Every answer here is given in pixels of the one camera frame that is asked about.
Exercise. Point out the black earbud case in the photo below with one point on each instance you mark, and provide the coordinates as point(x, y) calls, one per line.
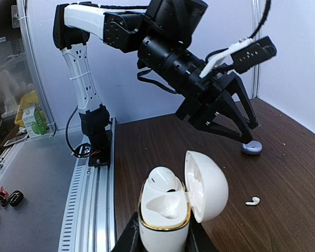
point(15, 198)

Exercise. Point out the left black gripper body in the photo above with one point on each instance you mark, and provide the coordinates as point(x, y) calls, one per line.
point(168, 27)

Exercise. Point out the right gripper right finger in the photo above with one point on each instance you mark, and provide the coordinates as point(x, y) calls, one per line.
point(198, 240)

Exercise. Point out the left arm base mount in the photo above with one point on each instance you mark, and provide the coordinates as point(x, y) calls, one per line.
point(100, 140)

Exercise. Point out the purple earbud charging case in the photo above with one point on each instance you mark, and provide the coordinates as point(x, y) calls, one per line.
point(252, 148)

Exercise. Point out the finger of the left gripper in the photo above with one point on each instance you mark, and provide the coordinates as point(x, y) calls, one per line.
point(243, 96)
point(225, 118)

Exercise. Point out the green white carton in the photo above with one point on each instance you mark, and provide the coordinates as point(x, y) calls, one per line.
point(33, 122)

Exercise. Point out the white earbud charging case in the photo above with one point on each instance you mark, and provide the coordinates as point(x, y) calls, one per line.
point(164, 217)

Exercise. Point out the front aluminium rail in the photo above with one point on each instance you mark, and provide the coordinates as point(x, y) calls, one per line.
point(89, 218)

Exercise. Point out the white earbud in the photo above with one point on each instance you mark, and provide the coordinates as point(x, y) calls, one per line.
point(163, 179)
point(254, 201)

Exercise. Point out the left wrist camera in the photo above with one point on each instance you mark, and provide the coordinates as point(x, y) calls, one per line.
point(240, 56)

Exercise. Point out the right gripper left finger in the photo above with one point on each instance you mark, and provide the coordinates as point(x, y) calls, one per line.
point(129, 240)

